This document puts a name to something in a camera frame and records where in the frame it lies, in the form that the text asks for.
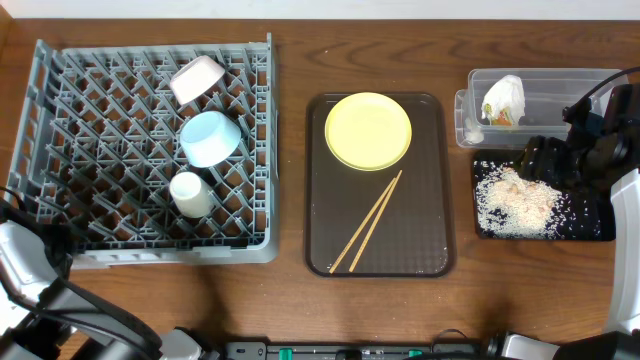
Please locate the white napkin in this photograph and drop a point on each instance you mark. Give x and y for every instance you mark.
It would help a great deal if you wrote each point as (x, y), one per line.
(508, 92)

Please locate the white bowl with food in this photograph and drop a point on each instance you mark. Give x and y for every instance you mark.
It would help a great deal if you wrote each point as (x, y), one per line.
(195, 78)

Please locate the green snack wrapper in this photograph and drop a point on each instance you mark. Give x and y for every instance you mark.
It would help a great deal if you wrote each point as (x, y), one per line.
(503, 118)

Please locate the wooden chopstick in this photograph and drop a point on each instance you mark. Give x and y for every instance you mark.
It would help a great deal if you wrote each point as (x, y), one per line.
(363, 226)
(380, 210)

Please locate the black waste tray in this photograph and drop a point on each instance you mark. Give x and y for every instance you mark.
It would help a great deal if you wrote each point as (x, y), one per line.
(590, 220)

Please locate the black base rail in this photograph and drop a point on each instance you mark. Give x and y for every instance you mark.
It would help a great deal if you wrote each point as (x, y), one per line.
(254, 350)

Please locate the yellow round plate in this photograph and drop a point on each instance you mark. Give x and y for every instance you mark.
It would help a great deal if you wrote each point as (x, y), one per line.
(368, 131)

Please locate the dark brown serving tray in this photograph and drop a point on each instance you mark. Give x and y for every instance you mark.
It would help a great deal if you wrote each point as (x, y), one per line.
(415, 237)

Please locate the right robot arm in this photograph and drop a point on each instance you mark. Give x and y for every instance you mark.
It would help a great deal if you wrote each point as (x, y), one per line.
(620, 339)

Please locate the small white cup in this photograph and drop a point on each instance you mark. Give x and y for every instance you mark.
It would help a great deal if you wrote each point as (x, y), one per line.
(191, 195)

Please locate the spilled rice food waste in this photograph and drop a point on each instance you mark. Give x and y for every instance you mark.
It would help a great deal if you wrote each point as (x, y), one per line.
(515, 205)

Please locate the light blue bowl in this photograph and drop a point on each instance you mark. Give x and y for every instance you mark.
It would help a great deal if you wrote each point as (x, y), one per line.
(209, 138)

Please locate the grey dishwasher rack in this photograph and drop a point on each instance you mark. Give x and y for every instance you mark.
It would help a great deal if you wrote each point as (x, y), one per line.
(98, 143)

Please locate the clear plastic bin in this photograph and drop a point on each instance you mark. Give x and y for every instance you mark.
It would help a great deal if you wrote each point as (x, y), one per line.
(547, 92)

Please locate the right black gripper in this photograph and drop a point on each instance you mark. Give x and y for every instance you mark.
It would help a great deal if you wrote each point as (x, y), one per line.
(545, 163)

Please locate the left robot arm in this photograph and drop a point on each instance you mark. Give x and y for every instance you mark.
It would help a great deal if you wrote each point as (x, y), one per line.
(41, 308)

